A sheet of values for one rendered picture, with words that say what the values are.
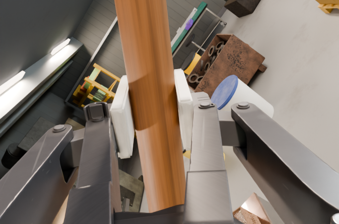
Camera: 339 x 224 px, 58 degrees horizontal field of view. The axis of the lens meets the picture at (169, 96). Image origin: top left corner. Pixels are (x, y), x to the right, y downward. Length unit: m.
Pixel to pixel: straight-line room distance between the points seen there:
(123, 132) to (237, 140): 0.06
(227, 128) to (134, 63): 0.07
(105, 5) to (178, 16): 2.01
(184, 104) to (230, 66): 4.34
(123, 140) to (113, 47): 8.86
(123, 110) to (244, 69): 4.43
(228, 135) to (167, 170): 0.07
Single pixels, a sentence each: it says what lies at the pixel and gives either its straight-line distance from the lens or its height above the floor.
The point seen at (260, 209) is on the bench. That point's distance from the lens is 2.35.
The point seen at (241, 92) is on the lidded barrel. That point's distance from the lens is 3.63.
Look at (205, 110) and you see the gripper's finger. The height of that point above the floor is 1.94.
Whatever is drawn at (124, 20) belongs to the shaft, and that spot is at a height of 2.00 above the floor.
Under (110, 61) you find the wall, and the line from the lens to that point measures 9.14.
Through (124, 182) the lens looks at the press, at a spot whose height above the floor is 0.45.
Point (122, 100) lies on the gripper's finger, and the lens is 0.17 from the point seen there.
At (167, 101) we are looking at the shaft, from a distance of 0.19.
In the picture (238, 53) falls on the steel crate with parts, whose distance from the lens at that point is 4.52.
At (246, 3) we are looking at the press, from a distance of 6.79.
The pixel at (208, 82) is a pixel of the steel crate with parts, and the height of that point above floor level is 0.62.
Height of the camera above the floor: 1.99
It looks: 13 degrees down
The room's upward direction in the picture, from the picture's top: 58 degrees counter-clockwise
